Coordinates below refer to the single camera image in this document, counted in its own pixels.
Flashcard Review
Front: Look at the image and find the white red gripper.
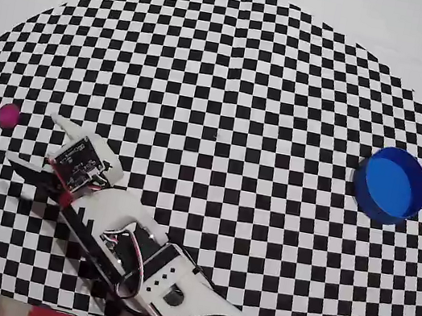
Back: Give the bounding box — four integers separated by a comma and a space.
1, 106, 133, 217

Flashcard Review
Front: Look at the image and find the pink faceted ball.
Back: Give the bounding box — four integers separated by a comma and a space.
0, 102, 23, 131

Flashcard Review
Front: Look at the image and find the blue round box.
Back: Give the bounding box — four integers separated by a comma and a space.
345, 141, 422, 232

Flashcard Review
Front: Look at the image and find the black white checkered mat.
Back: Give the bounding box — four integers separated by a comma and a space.
0, 0, 422, 316

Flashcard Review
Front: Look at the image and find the camera board on red mount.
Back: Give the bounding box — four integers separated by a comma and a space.
43, 130, 115, 200

